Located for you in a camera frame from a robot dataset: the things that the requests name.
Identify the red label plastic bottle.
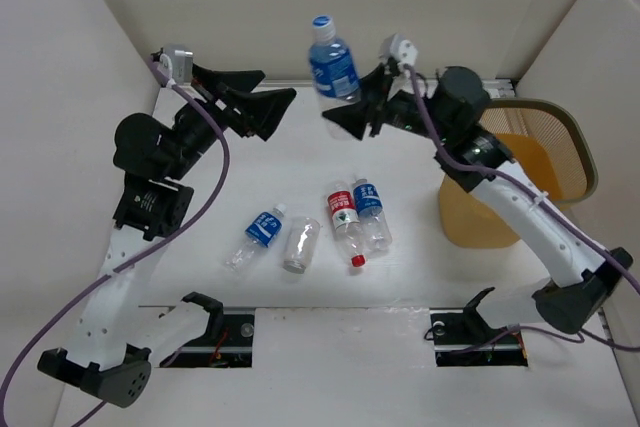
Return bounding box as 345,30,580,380
326,181,366,269

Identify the clear unlabelled plastic bottle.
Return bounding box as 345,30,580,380
283,217,321,273

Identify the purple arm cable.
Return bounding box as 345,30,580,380
407,64,640,353
0,54,232,421

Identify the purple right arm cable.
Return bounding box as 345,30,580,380
407,64,640,353

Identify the yellow mesh waste bin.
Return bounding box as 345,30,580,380
438,98,599,249

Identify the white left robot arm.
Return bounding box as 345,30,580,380
37,54,296,408

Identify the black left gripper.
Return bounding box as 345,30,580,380
164,62,295,181

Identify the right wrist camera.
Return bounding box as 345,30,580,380
378,34,418,72

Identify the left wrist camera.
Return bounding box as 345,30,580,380
152,43,194,85

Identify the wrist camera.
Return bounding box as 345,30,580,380
378,34,418,72
152,43,194,85

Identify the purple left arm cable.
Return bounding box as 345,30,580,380
0,54,232,421

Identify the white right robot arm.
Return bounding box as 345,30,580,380
322,64,639,344

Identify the aluminium rail at back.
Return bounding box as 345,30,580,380
159,76,517,98

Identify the blue label bottle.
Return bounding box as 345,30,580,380
224,203,287,275
352,175,393,252
308,15,361,109

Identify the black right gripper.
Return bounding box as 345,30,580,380
322,61,456,144

